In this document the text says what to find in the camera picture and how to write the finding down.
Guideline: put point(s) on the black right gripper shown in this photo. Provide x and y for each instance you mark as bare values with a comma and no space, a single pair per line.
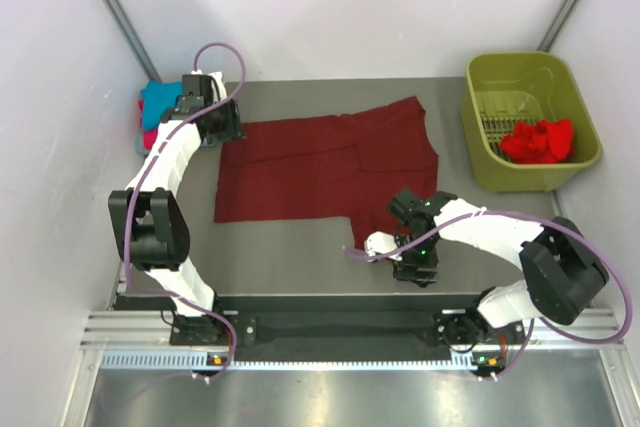
406,269

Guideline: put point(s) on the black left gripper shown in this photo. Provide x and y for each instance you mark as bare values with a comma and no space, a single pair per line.
233,130

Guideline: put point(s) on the dark red t shirt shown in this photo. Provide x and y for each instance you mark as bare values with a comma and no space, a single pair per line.
348,165

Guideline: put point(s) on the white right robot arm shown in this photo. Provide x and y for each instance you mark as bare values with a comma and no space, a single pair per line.
562,273

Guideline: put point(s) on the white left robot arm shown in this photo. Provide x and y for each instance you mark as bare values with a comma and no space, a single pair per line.
151,233

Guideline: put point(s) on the teal folded shirt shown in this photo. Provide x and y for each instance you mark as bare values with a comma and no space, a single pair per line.
156,98

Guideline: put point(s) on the light blue folded shirt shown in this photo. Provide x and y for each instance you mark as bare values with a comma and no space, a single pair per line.
140,147

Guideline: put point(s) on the bright red crumpled shirt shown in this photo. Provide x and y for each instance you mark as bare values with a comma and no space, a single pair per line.
544,142

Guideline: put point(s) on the olive green plastic bin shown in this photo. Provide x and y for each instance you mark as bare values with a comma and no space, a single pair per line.
503,88

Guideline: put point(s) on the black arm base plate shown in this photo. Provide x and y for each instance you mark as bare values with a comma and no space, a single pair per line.
426,327

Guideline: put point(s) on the aluminium frame rail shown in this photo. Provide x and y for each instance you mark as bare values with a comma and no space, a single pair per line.
147,329

